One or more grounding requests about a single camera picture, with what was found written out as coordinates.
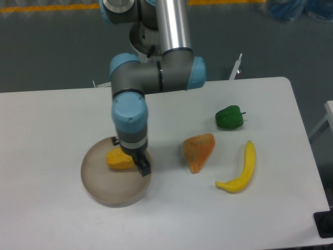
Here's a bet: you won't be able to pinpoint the black device at table edge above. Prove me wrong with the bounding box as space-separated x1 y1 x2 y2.
313 210 332 239

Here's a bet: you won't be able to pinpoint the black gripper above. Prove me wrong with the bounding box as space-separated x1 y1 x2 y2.
111 136 151 177

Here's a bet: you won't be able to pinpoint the white metal frame bracket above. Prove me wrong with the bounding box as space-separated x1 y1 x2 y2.
228 53 242 80

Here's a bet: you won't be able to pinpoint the yellow toy bell pepper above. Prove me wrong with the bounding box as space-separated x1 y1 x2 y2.
106 147 135 170

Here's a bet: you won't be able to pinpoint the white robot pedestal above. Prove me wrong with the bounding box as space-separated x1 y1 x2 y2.
129 22 162 63

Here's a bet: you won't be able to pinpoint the beige round plate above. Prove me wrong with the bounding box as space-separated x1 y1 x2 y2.
81 137 152 207

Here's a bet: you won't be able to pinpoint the orange toy fruit wedge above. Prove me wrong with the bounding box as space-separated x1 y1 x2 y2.
183 133 215 174

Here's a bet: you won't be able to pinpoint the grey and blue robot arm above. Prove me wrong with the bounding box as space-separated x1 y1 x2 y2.
99 1 207 176

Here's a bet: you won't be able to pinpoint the white furniture at right edge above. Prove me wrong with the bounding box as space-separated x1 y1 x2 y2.
308 101 332 144

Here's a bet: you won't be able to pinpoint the yellow toy banana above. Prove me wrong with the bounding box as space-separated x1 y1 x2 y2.
215 140 257 194

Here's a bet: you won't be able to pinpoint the blue plastic bags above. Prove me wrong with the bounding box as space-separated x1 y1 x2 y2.
261 0 332 23

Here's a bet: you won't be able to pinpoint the green toy bell pepper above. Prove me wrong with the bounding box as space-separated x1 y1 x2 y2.
215 105 246 130

